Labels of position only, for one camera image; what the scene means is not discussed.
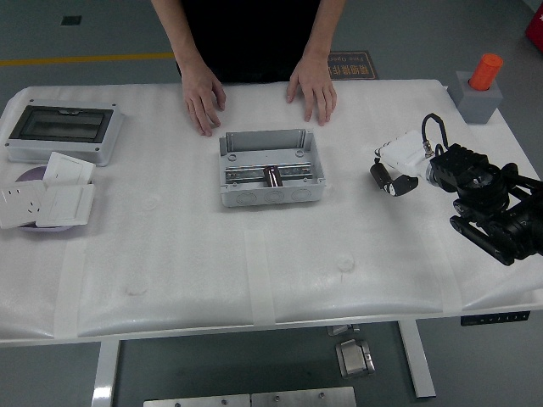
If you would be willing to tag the person's left hand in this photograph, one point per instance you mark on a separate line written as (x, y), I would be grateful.
(316, 85)

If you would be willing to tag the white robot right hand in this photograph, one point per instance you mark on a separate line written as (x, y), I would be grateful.
(407, 152)

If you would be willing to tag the person's right hand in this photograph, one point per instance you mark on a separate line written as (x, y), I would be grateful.
(205, 97)

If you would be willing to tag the dark brown cylindrical battery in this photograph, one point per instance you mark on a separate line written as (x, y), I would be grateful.
(378, 174)
(273, 177)

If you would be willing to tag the grey junction box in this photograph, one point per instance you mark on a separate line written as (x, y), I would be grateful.
(267, 148)

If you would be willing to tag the person's left forearm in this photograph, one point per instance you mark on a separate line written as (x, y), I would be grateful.
(324, 29)

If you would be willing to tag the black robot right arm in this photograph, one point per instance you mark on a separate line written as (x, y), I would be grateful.
(462, 165)

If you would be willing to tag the person's right forearm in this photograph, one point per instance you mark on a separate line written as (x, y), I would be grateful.
(180, 38)

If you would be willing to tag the grey box with clear cover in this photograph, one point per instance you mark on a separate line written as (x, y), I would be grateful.
(63, 125)

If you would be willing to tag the brown floor sign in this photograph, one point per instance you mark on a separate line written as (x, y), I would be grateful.
(356, 65)

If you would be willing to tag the person's torso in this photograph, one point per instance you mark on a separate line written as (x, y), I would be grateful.
(254, 42)

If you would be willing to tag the grey block holder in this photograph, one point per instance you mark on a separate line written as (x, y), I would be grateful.
(479, 106)

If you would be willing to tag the orange cylinder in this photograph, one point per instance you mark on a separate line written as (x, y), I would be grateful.
(485, 72)

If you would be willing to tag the white tape strip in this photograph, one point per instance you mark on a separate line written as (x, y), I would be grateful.
(445, 280)

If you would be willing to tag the white foam mat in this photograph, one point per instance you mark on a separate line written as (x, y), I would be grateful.
(169, 254)

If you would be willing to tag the red object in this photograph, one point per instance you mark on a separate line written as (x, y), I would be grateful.
(535, 29)

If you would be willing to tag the black table control panel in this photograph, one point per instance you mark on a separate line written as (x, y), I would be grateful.
(495, 318)

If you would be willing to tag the purple round plate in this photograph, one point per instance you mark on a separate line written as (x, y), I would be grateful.
(31, 174)

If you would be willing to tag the white table leg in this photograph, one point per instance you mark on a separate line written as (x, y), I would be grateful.
(418, 360)
(105, 373)

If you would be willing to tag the white socket panel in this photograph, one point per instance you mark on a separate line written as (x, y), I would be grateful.
(19, 203)

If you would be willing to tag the metal plate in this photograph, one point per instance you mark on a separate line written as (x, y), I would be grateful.
(197, 401)
(303, 397)

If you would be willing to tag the white switch panel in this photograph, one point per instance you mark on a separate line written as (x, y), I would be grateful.
(63, 205)
(68, 169)

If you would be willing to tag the small metal bracket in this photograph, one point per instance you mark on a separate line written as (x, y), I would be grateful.
(343, 329)

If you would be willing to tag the large metal bracket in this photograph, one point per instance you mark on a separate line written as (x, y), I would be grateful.
(354, 358)

